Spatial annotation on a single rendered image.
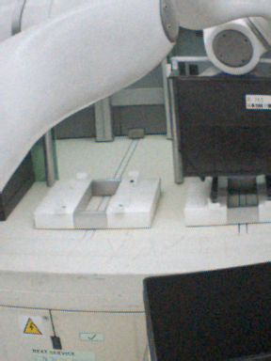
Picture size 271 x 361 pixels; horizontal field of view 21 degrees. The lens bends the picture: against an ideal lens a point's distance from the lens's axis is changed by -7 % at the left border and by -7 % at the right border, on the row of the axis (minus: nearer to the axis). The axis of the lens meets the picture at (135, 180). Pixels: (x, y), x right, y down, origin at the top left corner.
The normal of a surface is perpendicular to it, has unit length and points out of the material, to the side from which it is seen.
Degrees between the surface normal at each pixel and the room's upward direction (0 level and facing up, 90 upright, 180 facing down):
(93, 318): 90
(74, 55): 96
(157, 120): 90
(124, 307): 90
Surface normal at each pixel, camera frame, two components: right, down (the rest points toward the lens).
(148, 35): 0.54, 0.37
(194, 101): -0.12, 0.29
